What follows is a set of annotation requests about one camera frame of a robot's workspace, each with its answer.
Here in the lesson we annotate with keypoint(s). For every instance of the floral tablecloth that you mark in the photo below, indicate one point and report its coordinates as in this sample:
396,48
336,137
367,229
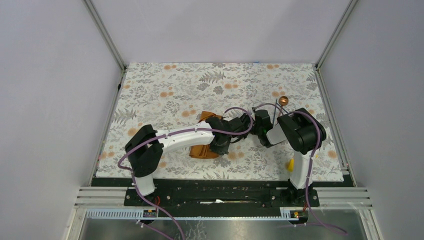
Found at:
173,95

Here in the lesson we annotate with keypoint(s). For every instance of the dark metal utensil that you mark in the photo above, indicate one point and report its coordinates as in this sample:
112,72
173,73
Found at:
275,111

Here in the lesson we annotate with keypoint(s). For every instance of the orange cloth napkin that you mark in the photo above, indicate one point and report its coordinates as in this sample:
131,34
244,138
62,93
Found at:
203,151

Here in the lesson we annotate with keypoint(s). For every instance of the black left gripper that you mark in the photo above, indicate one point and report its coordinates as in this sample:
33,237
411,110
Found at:
221,150

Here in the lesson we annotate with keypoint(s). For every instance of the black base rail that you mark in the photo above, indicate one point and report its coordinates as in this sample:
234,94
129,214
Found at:
221,198

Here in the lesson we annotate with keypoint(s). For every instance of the yellow toy block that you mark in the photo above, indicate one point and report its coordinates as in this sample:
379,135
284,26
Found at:
290,165

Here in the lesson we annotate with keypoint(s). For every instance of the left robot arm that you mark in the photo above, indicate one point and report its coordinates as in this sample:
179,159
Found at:
210,137

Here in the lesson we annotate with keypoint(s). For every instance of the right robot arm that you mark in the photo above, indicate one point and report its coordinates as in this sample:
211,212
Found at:
303,133

